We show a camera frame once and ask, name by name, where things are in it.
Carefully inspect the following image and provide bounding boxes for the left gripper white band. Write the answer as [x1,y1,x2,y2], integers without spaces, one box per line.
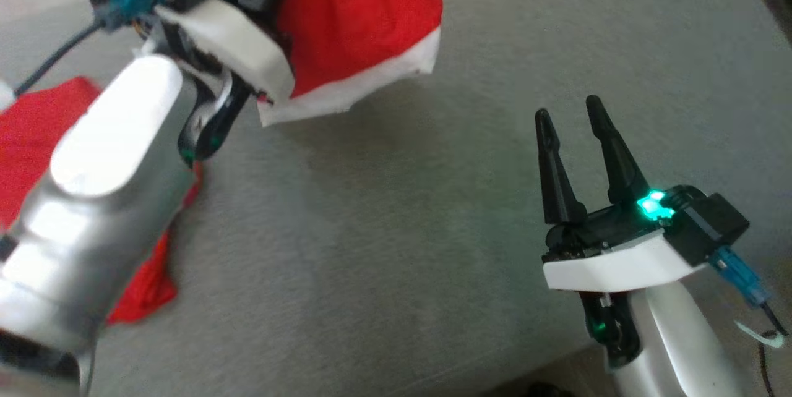
[155,0,299,104]

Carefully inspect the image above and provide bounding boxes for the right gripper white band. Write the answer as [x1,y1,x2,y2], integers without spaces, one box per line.
[535,95,706,292]

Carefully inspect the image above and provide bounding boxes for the red shorts with white stripe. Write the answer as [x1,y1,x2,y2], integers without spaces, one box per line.
[210,0,444,127]

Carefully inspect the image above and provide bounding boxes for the red Bulls 23 jersey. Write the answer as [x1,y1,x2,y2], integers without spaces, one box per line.
[0,75,205,325]

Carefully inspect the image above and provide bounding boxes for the grey sofa seat cushion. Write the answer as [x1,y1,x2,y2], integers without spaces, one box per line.
[0,0,792,397]

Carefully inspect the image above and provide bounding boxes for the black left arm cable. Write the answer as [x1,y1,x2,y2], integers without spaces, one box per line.
[15,0,168,98]

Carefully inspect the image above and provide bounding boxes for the white cable tie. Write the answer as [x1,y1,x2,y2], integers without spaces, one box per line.
[733,320,786,348]

